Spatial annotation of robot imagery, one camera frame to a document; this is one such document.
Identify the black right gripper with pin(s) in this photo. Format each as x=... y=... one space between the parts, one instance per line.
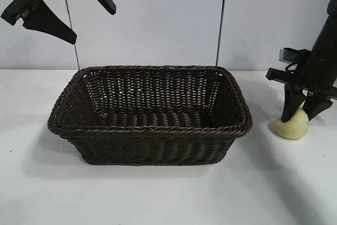
x=316 y=77

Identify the black cloth-covered right arm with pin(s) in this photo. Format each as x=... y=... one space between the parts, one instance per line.
x=326 y=32

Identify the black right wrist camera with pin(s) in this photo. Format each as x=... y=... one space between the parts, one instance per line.
x=292 y=56

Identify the thin metal rod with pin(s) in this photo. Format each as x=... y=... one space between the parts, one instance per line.
x=220 y=24
x=76 y=53

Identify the dark brown woven basket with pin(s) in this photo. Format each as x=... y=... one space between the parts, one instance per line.
x=147 y=130

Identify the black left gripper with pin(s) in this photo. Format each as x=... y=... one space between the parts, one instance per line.
x=18 y=6

